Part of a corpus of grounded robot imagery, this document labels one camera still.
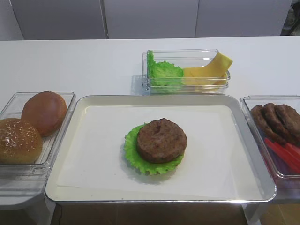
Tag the yellow cheese slice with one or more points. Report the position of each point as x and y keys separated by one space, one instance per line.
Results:
x=218 y=66

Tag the clear lettuce cheese container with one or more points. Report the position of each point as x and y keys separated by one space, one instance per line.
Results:
x=186 y=58

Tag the yellow cheese slices in container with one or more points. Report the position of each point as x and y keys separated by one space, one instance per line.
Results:
x=202 y=81

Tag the brown burger patty on tray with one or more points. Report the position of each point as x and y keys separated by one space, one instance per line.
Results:
x=161 y=141

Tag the green lettuce in container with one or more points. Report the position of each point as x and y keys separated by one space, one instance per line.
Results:
x=163 y=73

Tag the green lettuce leaf on tray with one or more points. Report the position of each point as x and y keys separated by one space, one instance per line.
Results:
x=140 y=164

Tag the metal baking tray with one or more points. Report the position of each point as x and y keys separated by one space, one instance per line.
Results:
x=222 y=161

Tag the plain brown bun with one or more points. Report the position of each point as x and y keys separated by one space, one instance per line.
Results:
x=45 y=111

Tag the clear bun container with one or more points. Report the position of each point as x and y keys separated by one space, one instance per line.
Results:
x=42 y=166

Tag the middle brown patty in container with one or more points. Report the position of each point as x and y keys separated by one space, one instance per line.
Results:
x=279 y=132

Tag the brown patty in container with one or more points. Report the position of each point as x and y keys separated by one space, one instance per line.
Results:
x=257 y=115
x=279 y=132
x=290 y=119

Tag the left brown patty in container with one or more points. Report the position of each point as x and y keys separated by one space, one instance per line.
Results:
x=257 y=115

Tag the clear patty tomato container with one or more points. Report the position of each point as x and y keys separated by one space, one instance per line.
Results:
x=277 y=166

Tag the sesame bun front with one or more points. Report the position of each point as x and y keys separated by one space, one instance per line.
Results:
x=20 y=142

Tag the red tomato slice left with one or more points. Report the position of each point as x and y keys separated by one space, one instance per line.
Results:
x=284 y=154

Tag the red tomato slice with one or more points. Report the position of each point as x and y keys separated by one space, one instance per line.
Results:
x=295 y=151
x=284 y=154

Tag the right brown patty in container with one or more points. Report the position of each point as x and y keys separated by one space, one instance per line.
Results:
x=290 y=119

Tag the red tomato slice middle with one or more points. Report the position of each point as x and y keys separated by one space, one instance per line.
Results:
x=295 y=151

